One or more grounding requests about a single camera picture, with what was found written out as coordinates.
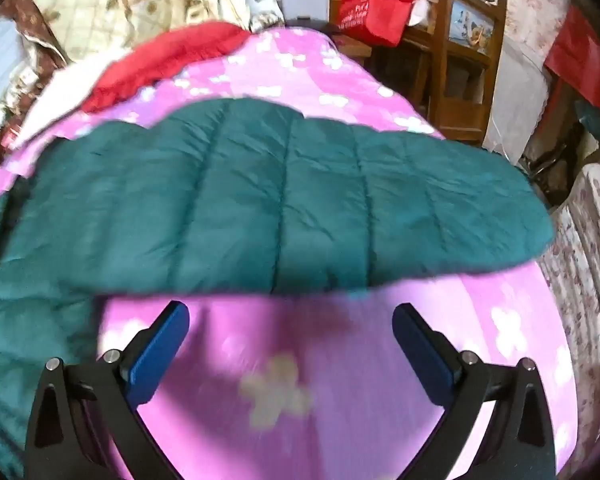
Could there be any white pillow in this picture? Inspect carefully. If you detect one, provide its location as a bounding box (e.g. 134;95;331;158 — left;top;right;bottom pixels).
10;57;131;151

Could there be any brown floral quilt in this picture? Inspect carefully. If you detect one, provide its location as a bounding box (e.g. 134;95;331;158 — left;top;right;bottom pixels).
0;0;71;166

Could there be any red hanging cloth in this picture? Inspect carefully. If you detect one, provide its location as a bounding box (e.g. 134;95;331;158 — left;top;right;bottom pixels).
545;7;600;111

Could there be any brown wooden rack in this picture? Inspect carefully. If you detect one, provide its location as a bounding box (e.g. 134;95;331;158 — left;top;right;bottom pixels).
330;0;508;146

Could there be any dark green puffer jacket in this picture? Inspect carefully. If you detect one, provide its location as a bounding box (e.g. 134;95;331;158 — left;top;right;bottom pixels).
0;97;556;480

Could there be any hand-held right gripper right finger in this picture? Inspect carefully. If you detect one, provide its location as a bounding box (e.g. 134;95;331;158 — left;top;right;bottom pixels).
392;304;557;480

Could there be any pink floral bed sheet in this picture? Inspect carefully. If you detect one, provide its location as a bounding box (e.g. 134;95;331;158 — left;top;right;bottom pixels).
0;27;581;480

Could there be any red shopping bag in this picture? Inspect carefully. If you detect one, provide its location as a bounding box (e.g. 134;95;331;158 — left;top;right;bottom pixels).
339;0;418;47

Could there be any cream floral quilt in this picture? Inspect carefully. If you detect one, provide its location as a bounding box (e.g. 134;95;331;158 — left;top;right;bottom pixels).
25;0;251;66

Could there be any colourful printed box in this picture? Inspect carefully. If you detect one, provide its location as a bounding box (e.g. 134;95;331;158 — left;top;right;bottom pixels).
450;0;496;47

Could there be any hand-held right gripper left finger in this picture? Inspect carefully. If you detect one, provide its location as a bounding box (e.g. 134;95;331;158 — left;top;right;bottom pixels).
25;301;191;480

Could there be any white purple floral cloth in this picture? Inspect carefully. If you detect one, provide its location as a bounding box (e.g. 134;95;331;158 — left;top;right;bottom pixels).
537;162;600;441

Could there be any white floral curtain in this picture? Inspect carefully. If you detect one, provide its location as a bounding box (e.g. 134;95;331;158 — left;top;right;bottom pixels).
460;0;576;161

